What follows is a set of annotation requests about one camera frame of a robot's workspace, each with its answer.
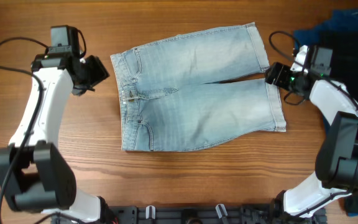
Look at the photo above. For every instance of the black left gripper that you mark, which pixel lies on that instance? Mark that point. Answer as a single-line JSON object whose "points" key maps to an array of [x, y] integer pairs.
{"points": [[100, 73]]}

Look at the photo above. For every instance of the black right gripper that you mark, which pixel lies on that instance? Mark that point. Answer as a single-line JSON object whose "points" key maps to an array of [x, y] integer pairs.
{"points": [[279, 81]]}

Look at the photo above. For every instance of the light blue denim shorts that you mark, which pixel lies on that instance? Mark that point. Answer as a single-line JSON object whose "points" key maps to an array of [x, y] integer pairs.
{"points": [[195, 91]]}

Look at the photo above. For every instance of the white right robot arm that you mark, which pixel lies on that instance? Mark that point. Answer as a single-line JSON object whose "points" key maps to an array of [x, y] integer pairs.
{"points": [[336, 167]]}

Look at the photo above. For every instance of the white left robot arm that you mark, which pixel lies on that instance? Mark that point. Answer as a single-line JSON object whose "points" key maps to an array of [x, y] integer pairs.
{"points": [[34, 177]]}

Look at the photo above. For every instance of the dark blue clothes pile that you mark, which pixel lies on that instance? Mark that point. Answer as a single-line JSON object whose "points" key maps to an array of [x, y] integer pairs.
{"points": [[340, 34]]}

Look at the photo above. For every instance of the black aluminium mounting rail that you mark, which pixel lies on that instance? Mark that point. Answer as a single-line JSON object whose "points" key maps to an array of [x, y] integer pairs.
{"points": [[245, 214]]}

